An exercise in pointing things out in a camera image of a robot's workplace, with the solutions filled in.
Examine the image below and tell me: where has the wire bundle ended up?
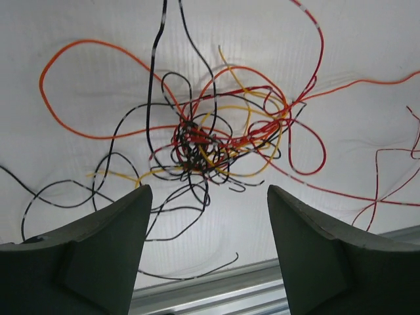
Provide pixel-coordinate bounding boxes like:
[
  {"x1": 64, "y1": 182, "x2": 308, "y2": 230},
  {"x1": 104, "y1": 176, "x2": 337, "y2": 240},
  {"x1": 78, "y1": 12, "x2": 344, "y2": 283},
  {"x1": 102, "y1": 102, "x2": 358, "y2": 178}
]
[{"x1": 39, "y1": 0, "x2": 420, "y2": 204}]

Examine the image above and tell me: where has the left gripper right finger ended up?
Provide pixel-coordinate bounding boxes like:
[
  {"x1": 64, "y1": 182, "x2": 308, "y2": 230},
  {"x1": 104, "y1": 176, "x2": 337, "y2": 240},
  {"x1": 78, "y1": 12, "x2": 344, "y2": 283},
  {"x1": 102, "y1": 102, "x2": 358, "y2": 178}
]
[{"x1": 267, "y1": 185, "x2": 419, "y2": 314}]

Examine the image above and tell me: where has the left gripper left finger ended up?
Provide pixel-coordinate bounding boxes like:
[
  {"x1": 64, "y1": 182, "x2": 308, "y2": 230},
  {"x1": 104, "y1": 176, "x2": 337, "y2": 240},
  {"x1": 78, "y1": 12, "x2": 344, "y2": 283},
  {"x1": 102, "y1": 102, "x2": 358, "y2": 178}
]
[{"x1": 1, "y1": 185, "x2": 152, "y2": 314}]

